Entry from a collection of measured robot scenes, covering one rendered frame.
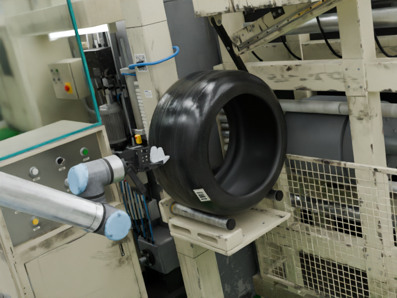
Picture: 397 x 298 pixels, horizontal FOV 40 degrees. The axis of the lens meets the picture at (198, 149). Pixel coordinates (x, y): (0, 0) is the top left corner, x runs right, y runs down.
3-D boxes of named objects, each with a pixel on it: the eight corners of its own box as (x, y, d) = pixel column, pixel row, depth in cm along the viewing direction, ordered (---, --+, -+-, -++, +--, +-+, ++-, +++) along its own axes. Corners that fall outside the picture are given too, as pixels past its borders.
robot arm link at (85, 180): (67, 194, 174) (62, 164, 171) (101, 184, 182) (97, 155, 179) (81, 200, 167) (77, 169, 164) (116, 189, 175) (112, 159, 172)
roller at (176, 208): (169, 211, 226) (171, 201, 226) (177, 213, 229) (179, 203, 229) (226, 229, 200) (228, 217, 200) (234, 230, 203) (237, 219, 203)
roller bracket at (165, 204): (162, 222, 228) (158, 201, 225) (228, 187, 251) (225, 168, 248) (167, 224, 225) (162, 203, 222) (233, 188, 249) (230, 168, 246)
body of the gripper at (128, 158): (152, 145, 183) (122, 154, 176) (155, 169, 185) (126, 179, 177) (139, 143, 189) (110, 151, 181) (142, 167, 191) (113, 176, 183)
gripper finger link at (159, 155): (172, 144, 190) (151, 150, 184) (174, 161, 191) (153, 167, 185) (167, 143, 192) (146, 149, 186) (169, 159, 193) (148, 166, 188)
